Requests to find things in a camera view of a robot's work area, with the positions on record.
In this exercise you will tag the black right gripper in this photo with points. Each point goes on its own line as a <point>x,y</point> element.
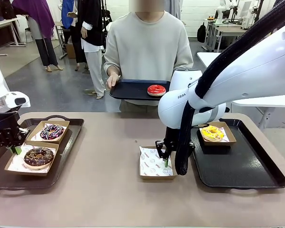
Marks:
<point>171,135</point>

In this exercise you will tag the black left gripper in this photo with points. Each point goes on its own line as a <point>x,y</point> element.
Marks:
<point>2,133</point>

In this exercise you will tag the chocolate glazed donut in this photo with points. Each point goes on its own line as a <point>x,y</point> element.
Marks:
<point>31,161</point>

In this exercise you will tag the kraft cardboard food box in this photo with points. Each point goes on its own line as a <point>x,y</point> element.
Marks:
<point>156,177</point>
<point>218,144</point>
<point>35,130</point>
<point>28,173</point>

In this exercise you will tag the yellow glazed donut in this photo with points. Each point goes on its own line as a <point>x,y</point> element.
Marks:
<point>206,134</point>

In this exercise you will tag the purple sprinkled donut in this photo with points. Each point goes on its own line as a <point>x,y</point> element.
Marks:
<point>45,134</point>

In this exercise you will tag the red glazed donut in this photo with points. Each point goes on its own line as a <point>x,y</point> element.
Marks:
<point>152,91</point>

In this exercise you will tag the black plastic serving tray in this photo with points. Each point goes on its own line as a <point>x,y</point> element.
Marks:
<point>228,166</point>
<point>128,91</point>

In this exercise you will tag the person's right forearm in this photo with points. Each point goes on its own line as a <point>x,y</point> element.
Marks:
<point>111,67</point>

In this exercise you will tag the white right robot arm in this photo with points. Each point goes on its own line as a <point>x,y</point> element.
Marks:
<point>251,71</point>

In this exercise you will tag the person's left forearm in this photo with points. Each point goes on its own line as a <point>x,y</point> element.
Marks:
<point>185,63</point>

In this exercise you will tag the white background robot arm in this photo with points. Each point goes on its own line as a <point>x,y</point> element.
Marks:
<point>220,10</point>

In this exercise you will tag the brown plastic serving tray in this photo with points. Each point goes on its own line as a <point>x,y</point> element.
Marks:
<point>71,133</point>

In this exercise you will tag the person's right hand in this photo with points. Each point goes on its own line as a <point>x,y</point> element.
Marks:
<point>112,80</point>

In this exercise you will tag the white smiley print paper liner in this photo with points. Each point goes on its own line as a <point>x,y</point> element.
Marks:
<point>226,136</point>
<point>35,137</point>
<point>149,164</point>
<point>15,164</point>

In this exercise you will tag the person in beige sweater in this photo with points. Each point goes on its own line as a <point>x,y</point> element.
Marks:
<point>147,47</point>

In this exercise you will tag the cardboard carton on floor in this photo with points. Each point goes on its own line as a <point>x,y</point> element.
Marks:
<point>70,51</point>

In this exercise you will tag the bystander in white trousers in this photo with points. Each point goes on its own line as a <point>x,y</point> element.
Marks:
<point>95,66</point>

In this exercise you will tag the black backpack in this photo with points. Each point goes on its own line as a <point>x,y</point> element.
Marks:
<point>202,33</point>

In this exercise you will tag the white side table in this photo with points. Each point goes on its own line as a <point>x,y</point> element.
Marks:
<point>2,23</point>

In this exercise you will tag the grey lab desk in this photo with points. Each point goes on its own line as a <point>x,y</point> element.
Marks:
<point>230,29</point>

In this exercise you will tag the mannequin in purple cape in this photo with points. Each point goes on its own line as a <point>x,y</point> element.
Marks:
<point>38,14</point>

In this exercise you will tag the white lab equipment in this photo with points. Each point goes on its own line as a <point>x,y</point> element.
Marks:
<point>245,21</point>

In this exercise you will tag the figure in blue top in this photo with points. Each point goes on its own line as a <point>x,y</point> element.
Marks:
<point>66,14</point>

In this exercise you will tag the black tripod stand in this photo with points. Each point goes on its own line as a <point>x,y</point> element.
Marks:
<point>107,19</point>

